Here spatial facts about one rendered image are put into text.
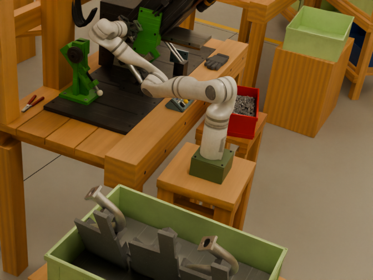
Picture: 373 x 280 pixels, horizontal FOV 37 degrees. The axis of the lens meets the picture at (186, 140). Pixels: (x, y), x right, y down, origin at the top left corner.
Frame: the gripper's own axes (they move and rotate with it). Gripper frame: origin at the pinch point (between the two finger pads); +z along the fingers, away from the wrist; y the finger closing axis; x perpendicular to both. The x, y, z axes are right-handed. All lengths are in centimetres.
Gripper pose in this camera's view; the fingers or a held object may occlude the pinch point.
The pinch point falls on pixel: (133, 28)
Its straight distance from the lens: 265.2
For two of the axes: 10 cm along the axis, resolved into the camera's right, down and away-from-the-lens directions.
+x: -7.9, 4.5, 4.1
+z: 3.5, -2.2, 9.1
